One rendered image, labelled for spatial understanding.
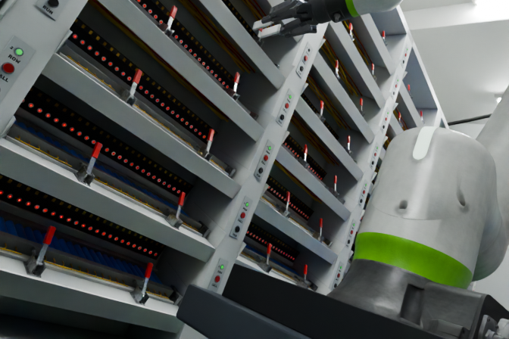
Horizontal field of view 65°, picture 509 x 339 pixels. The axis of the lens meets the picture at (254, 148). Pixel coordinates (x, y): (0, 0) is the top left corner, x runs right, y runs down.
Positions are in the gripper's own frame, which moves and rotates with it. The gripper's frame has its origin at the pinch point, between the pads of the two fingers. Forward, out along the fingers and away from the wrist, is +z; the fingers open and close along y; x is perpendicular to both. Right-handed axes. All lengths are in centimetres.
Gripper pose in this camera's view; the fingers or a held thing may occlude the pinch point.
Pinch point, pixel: (266, 27)
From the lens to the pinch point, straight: 122.8
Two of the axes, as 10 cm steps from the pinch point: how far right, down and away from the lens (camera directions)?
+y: 5.4, 4.8, 7.0
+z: -8.2, 1.1, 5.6
